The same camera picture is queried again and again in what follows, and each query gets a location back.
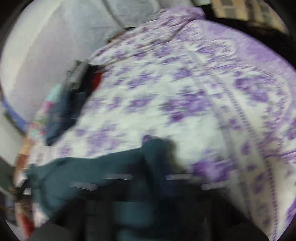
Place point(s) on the purple floral bedsheet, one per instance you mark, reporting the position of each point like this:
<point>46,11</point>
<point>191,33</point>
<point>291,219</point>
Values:
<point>224,100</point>

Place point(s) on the colourful floral folded blanket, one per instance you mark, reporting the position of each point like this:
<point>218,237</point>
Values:
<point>37,127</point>

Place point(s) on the white mosquito net curtain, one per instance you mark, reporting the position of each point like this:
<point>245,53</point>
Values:
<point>49,35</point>

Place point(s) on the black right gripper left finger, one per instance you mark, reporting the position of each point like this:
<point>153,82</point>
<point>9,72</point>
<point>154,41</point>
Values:
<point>96,213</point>

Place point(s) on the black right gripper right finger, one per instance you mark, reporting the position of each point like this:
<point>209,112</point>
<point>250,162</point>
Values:
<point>222,220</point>

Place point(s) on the dark teal pants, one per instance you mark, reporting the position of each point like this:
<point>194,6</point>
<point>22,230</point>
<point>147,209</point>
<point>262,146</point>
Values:
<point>149,165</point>

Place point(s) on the orange pillow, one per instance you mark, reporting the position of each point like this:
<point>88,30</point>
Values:
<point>23,155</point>

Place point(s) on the folded blue jeans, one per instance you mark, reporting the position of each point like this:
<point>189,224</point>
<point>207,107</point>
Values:
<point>64,114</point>

